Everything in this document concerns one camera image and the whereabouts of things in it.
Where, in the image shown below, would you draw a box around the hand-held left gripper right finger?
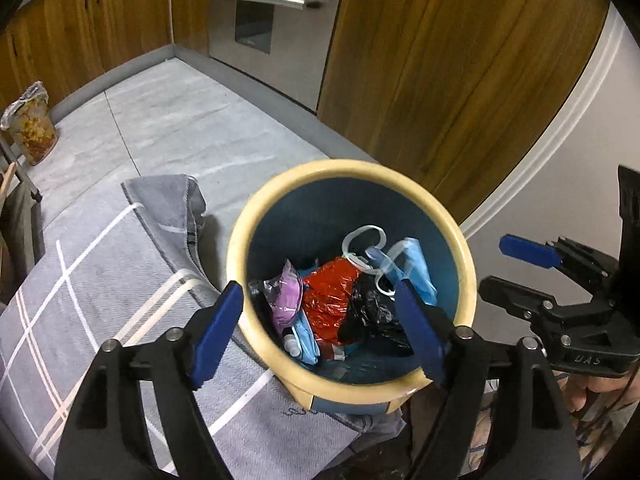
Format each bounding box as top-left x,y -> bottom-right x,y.
395,279 -> 583,480

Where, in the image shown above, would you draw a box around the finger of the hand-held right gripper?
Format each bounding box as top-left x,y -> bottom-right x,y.
479,276 -> 601,332
500,234 -> 619,302

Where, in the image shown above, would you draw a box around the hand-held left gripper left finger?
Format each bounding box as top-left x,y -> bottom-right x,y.
54,280 -> 246,480

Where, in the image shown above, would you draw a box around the black plastic bag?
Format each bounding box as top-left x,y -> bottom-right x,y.
337,274 -> 416,357

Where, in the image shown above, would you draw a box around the blue face mask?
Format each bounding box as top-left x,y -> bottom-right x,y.
342,225 -> 438,307
291,310 -> 322,363

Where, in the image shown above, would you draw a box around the purple wrapper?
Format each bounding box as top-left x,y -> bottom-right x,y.
262,259 -> 305,333

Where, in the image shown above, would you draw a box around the red plastic bag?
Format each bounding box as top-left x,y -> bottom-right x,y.
300,256 -> 362,346

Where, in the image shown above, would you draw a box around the blue bin with yellow rim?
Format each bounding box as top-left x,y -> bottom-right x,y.
226,159 -> 477,416

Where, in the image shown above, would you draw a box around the person's right hand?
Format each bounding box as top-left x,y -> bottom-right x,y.
565,365 -> 640,413

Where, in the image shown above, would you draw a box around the grey checked blanket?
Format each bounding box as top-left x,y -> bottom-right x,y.
0,174 -> 406,480

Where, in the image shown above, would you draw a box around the wooden cabinet panel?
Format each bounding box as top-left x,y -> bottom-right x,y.
317,0 -> 608,221

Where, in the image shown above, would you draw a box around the floral bin with plastic liner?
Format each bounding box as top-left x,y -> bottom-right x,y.
0,81 -> 58,167

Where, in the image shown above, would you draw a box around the stainless steel oven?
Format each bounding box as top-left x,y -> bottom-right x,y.
202,0 -> 351,113

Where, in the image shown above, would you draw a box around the wooden kitchen cabinets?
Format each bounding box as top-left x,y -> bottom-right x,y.
0,0 -> 211,111

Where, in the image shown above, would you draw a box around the black pan with wooden handle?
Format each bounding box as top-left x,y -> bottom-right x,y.
0,162 -> 17,203

